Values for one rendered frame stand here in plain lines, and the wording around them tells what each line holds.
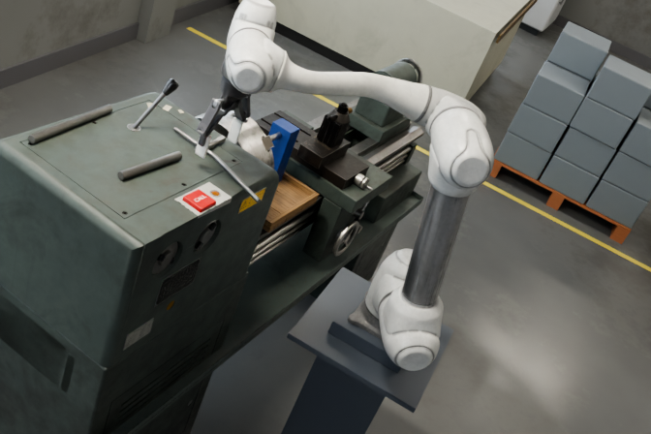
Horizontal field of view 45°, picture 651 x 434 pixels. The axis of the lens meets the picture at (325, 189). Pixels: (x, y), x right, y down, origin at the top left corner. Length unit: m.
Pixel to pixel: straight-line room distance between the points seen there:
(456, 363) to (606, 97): 2.19
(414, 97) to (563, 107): 3.37
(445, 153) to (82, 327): 0.96
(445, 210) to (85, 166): 0.88
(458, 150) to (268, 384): 1.73
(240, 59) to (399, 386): 1.17
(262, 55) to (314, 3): 4.48
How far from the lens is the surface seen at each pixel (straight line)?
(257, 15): 1.88
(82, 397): 2.15
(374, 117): 3.38
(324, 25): 6.21
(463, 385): 3.76
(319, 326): 2.50
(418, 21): 5.93
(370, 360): 2.47
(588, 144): 5.38
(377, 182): 2.96
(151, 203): 1.89
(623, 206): 5.52
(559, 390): 4.07
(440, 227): 2.02
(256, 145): 2.34
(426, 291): 2.15
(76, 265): 1.93
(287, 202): 2.72
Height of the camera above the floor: 2.37
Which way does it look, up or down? 31 degrees down
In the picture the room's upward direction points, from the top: 22 degrees clockwise
